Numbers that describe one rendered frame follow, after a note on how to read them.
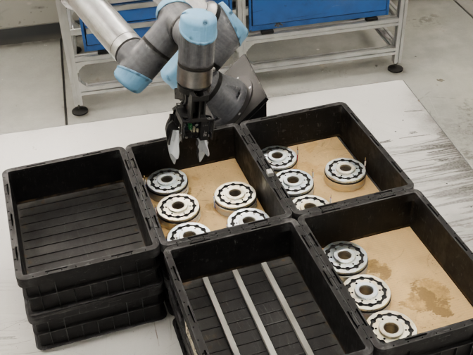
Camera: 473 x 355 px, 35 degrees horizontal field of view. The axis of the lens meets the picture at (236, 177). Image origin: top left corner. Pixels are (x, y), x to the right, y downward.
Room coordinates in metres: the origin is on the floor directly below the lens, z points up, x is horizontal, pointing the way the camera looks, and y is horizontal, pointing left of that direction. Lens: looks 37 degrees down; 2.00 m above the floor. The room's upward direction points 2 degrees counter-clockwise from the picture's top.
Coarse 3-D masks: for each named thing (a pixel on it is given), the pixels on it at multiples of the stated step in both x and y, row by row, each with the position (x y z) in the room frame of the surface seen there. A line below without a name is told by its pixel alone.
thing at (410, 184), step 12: (312, 108) 1.70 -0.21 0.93; (324, 108) 1.70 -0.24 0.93; (348, 108) 1.69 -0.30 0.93; (252, 120) 1.65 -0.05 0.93; (264, 120) 1.65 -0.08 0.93; (360, 120) 1.63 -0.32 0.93; (252, 144) 1.54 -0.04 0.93; (264, 156) 1.49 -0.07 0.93; (384, 156) 1.47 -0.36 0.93; (396, 168) 1.42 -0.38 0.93; (276, 180) 1.39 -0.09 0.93; (408, 180) 1.38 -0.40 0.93; (384, 192) 1.33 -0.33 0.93; (288, 204) 1.30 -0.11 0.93; (324, 204) 1.30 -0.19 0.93; (336, 204) 1.30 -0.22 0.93
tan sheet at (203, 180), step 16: (192, 176) 1.55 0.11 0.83; (208, 176) 1.55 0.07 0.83; (224, 176) 1.55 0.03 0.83; (240, 176) 1.54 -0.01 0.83; (192, 192) 1.48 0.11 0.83; (208, 192) 1.48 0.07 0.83; (208, 208) 1.42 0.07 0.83; (256, 208) 1.41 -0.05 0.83; (208, 224) 1.36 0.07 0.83; (224, 224) 1.36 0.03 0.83
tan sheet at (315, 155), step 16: (304, 144) 1.68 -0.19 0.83; (320, 144) 1.67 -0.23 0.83; (336, 144) 1.67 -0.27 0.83; (304, 160) 1.61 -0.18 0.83; (320, 160) 1.60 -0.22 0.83; (320, 176) 1.53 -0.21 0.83; (320, 192) 1.47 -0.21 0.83; (336, 192) 1.47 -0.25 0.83; (352, 192) 1.46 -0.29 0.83; (368, 192) 1.46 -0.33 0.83
